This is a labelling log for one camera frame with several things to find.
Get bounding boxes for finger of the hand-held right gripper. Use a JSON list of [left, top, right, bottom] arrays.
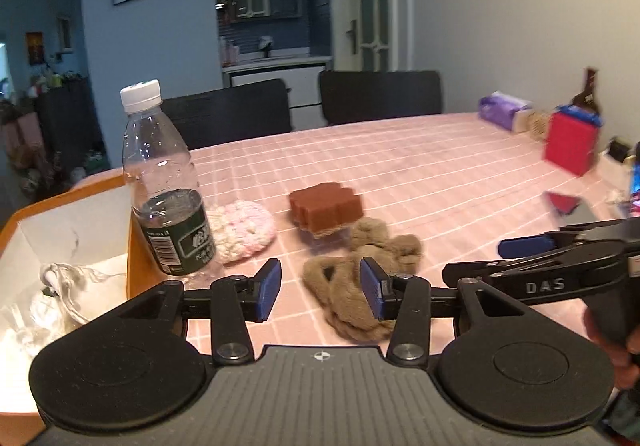
[[444, 261, 507, 287], [499, 219, 640, 258]]

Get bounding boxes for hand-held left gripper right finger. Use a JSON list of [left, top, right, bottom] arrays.
[[360, 257, 542, 369]]

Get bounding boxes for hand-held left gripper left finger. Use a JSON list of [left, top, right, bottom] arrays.
[[99, 257, 282, 368]]

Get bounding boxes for brown fuzzy sock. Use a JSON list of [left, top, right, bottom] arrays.
[[302, 217, 424, 342]]

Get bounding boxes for orange cardboard box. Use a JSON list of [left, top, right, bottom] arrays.
[[0, 173, 147, 435]]

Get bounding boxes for clear plastic wrap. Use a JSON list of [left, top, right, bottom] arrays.
[[0, 286, 66, 407]]

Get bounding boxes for person's right hand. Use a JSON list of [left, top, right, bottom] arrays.
[[584, 311, 640, 392]]

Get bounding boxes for small rectangular mirror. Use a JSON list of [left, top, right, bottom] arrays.
[[544, 191, 599, 230]]

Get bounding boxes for pink knitted pad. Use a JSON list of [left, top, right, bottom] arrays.
[[206, 200, 277, 266]]

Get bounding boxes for brown sponge block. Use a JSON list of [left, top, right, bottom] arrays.
[[288, 181, 364, 235]]

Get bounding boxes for pink checked tablecloth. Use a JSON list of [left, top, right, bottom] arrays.
[[70, 112, 640, 345]]

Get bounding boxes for red box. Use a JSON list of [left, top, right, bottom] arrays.
[[544, 105, 603, 177]]

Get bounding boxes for cream perforated holder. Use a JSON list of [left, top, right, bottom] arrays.
[[515, 109, 551, 141]]

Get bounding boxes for purple tissue pack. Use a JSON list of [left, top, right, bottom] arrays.
[[477, 91, 534, 132]]

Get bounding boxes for dark glass bottle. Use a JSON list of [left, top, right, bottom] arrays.
[[570, 68, 604, 118]]

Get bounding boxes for clear plastic water bottle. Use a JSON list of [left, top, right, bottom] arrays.
[[120, 79, 217, 277]]

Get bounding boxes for black chair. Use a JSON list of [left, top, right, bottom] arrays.
[[318, 70, 445, 127], [161, 79, 294, 152]]

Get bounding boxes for white drawer cabinet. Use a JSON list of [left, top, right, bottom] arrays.
[[222, 55, 335, 128]]

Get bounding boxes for dark cluttered sideboard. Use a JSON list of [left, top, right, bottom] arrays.
[[35, 76, 107, 177]]

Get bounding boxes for orange toned wall picture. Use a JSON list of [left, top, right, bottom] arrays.
[[26, 31, 44, 66]]

